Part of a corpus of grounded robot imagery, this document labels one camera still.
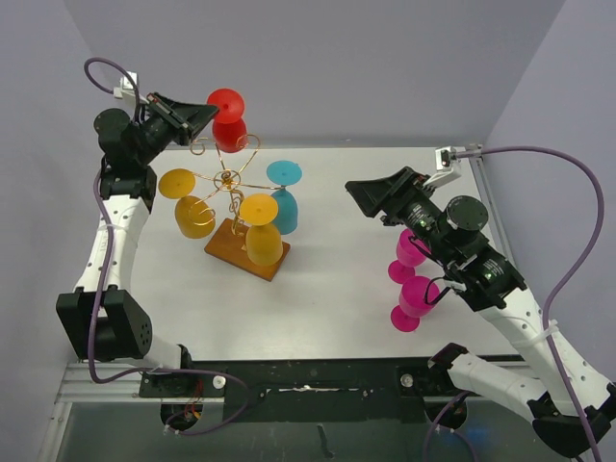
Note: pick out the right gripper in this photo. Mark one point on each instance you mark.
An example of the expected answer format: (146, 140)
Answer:
(396, 191)

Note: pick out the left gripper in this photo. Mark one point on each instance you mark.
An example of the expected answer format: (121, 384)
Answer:
(185, 119)

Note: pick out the red wine glass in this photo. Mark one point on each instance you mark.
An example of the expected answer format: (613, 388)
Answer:
(229, 129)

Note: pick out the pink wine glass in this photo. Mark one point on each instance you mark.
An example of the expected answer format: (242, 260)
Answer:
(416, 299)
(408, 258)

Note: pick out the yellow wine glass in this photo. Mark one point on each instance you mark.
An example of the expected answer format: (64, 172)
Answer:
(185, 202)

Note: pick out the blue wine glass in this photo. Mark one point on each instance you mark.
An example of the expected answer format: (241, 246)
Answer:
(285, 174)

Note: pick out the pink wine glass front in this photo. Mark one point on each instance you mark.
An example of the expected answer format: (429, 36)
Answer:
(416, 299)

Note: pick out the orange wine glass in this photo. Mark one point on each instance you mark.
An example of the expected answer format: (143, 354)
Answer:
(262, 240)

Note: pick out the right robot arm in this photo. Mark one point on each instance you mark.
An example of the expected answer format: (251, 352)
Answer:
(568, 403)

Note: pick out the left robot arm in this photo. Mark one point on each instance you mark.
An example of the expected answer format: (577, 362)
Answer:
(102, 320)

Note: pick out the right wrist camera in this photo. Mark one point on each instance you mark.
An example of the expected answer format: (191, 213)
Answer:
(448, 168)

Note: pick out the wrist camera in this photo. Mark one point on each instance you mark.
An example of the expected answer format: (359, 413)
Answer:
(125, 89)
(448, 168)

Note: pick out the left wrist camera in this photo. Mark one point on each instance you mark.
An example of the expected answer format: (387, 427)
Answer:
(125, 89)

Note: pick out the gold wire glass rack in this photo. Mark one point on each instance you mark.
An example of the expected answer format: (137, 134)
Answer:
(228, 241)

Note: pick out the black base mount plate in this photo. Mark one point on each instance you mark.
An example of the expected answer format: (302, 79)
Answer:
(311, 391)

